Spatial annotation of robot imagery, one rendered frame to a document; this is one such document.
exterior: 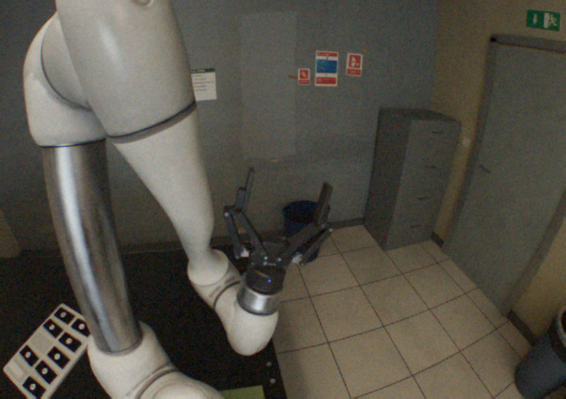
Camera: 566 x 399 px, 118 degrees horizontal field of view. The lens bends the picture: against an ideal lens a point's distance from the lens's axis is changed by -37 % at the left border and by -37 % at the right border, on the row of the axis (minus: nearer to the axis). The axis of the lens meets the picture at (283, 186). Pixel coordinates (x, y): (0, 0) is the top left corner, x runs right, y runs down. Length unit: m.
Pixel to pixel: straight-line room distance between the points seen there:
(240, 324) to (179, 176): 0.37
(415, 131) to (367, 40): 0.90
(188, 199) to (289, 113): 2.04
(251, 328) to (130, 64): 0.49
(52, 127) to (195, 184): 0.20
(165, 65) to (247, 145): 2.09
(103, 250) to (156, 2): 0.33
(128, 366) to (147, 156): 0.41
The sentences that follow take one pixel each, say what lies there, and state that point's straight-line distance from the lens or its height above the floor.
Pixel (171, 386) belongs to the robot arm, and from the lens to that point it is 0.52.
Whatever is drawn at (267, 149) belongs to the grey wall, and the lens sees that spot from 2.34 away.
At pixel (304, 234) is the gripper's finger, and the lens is 0.49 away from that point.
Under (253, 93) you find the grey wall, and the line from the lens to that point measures 2.22.
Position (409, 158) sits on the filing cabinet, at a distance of 2.34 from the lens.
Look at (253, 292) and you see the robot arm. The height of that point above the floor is 1.33.
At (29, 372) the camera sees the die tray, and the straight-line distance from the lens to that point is 1.21.
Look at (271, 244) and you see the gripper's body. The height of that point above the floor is 1.41.
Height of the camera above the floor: 1.72
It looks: 27 degrees down
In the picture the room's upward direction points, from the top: straight up
